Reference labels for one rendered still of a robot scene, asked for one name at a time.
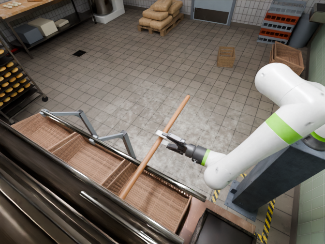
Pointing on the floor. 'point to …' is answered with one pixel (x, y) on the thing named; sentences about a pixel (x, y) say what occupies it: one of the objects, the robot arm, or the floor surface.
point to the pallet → (165, 26)
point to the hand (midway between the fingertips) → (161, 137)
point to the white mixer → (107, 9)
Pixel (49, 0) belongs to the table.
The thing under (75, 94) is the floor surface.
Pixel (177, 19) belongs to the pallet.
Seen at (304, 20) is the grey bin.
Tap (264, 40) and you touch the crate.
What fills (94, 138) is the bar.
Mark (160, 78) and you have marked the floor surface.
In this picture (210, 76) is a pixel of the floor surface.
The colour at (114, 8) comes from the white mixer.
